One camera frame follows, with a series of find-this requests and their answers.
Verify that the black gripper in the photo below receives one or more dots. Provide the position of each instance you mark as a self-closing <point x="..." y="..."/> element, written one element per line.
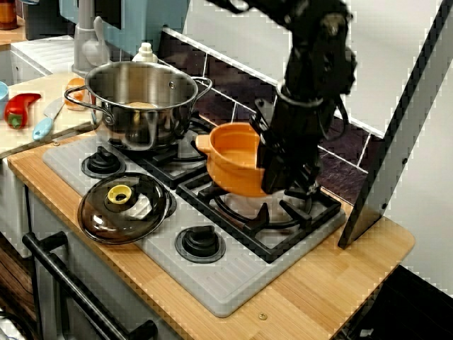
<point x="301" y="134"/>

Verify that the orange toy pot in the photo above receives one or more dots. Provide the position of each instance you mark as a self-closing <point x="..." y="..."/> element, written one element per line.
<point x="230" y="173"/>

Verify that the brown glass lid yellow knob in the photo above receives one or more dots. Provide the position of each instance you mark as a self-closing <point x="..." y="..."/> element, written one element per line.
<point x="120" y="223"/>

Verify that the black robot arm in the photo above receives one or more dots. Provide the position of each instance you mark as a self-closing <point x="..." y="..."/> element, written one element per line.
<point x="318" y="53"/>

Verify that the dark grey side panel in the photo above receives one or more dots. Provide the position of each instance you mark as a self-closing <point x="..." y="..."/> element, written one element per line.
<point x="389" y="159"/>

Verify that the grey stove top panel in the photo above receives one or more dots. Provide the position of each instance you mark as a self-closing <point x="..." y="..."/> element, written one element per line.
<point x="219" y="283"/>

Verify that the yellow food piece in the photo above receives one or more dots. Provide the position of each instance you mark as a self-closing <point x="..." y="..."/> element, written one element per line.
<point x="141" y="104"/>

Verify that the stainless steel pot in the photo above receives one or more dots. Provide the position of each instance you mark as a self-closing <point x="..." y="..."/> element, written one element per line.
<point x="141" y="81"/>

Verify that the white bottle top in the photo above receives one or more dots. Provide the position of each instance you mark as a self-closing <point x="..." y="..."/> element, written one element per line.
<point x="145" y="55"/>

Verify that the teal toy cabinet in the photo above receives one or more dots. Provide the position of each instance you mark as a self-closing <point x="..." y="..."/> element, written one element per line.
<point x="152" y="17"/>

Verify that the grey toy faucet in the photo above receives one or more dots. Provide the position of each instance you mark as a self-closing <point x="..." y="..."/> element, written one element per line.
<point x="85" y="42"/>

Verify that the pale wooden cutting board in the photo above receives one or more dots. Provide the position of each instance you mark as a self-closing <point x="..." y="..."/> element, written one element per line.
<point x="35" y="85"/>

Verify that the white sink counter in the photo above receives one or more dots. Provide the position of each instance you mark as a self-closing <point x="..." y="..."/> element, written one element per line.
<point x="42" y="56"/>

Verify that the red toy pepper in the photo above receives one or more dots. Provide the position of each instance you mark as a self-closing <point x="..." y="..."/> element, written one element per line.
<point x="19" y="106"/>

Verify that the black box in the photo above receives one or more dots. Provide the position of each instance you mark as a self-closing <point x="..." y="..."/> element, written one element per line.
<point x="46" y="21"/>

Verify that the light blue bowl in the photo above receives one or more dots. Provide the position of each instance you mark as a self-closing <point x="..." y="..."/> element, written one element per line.
<point x="3" y="99"/>

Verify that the orange jar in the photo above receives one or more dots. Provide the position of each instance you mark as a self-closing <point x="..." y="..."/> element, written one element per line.
<point x="7" y="16"/>

